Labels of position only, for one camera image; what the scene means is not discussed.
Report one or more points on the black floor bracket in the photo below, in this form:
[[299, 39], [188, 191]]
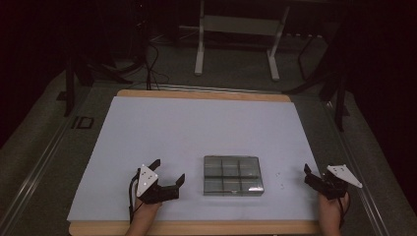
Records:
[[82, 122]]

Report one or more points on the black metal stand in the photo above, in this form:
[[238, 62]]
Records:
[[69, 85], [339, 98]]

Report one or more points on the clear grey compartment box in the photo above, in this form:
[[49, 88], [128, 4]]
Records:
[[232, 175]]

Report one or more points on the person's right hand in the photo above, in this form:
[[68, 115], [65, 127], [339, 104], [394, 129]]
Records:
[[329, 209]]

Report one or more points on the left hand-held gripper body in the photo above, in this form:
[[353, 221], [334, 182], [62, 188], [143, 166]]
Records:
[[146, 181]]

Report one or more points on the white metal stand frame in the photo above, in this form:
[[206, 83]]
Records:
[[241, 25]]

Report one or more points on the person's left hand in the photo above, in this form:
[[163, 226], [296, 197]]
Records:
[[146, 211]]

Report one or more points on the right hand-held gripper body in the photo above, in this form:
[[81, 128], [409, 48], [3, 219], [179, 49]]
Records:
[[334, 183]]

